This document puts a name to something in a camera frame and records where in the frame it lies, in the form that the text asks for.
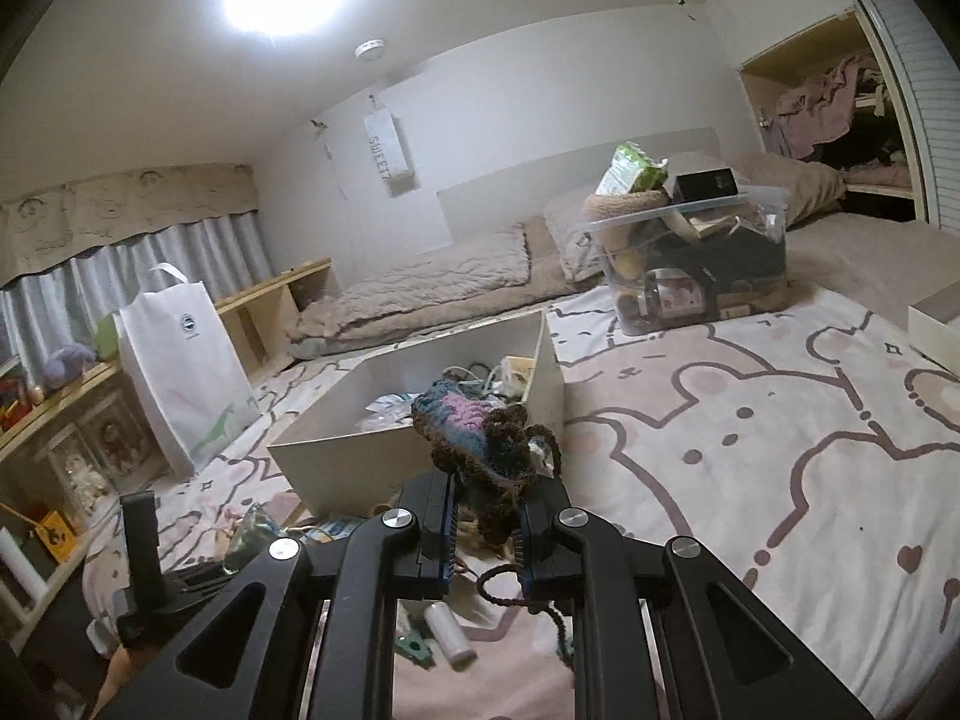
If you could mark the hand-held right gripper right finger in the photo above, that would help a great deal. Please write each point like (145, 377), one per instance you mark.
(536, 540)

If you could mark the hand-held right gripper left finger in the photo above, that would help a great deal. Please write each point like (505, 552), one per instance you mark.
(431, 540)

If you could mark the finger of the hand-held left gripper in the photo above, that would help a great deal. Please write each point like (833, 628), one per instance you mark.
(202, 577)

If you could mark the multicolour crochet piece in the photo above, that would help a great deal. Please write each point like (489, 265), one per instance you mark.
(472, 435)

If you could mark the white cardboard box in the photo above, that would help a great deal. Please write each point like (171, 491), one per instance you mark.
(330, 465)

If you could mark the translucent green packet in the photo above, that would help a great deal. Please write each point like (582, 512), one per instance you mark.
(251, 532)

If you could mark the yellow toy block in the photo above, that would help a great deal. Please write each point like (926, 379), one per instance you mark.
(56, 536)

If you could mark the white tube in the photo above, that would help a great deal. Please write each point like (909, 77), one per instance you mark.
(450, 634)

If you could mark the green clothespin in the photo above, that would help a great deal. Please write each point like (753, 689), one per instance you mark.
(416, 649)

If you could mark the glass-front display box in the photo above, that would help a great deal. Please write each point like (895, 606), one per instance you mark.
(97, 450)

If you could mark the white cylinder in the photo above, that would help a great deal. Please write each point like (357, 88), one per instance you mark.
(19, 562)

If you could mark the cream small carton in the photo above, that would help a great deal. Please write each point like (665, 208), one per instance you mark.
(519, 375)

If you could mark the white tote bag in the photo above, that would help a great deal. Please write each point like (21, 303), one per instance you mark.
(187, 367)

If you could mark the colourful books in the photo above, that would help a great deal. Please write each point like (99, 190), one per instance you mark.
(15, 401)

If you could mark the purple plush toy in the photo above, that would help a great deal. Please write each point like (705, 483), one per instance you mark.
(67, 367)

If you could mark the green plush toy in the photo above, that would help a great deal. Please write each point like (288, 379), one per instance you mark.
(105, 337)

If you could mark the beige quilted pillow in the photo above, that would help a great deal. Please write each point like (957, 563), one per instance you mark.
(420, 277)
(566, 240)

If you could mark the wooden shelf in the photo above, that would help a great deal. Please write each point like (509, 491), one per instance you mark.
(255, 300)

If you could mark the grey curtain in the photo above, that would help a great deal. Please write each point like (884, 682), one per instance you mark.
(187, 255)

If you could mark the clear plastic storage bin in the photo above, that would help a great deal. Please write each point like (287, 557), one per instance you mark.
(720, 262)

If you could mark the white headboard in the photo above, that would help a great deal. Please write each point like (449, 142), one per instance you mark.
(525, 195)

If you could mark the beige printed valance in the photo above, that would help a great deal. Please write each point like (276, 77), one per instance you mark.
(112, 210)

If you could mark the brown fuzzy slipper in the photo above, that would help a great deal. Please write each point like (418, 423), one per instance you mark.
(622, 204)

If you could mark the green snack bag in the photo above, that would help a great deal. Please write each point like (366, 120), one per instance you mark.
(626, 169)

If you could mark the black box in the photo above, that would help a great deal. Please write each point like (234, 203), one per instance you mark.
(705, 184)

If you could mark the beige fleece blanket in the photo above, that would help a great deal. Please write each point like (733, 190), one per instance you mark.
(795, 180)

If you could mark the small white box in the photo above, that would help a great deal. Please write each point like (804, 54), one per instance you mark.
(934, 330)

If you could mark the white smoke detector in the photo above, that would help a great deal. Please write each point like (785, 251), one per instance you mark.
(370, 49)

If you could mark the pink clothes pile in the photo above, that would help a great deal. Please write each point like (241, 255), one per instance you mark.
(810, 109)

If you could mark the wooden closet niche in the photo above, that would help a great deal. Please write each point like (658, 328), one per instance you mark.
(795, 52)

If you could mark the white louvred door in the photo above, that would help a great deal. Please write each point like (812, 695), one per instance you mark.
(922, 127)

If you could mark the white hanging wall bag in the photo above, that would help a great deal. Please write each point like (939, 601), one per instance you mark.
(382, 150)

